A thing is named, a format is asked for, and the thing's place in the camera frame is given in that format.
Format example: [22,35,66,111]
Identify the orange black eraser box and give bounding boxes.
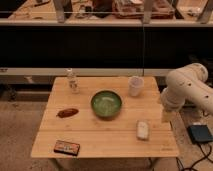
[54,140,80,156]

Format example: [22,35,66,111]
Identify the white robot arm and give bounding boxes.
[160,63,213,122]

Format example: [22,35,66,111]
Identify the white ceramic cup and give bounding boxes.
[128,76,144,97]

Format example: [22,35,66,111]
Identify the green ceramic bowl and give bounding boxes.
[91,90,122,118]

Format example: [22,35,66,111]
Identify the white wrapped packet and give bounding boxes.
[136,121,149,140]

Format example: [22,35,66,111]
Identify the dark blue box on floor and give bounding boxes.
[187,125,213,144]

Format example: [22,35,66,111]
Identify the wooden folding table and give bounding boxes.
[31,77,179,159]

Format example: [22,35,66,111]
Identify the brown red sausage toy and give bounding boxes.
[57,108,79,118]

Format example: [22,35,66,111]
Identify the small clear plastic bottle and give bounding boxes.
[67,68,79,93]

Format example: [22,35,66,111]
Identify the cluttered tray on shelf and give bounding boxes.
[112,0,175,19]

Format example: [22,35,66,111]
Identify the long shelf bench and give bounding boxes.
[0,0,213,76]

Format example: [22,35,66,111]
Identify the black floor cable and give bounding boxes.
[175,142,213,171]

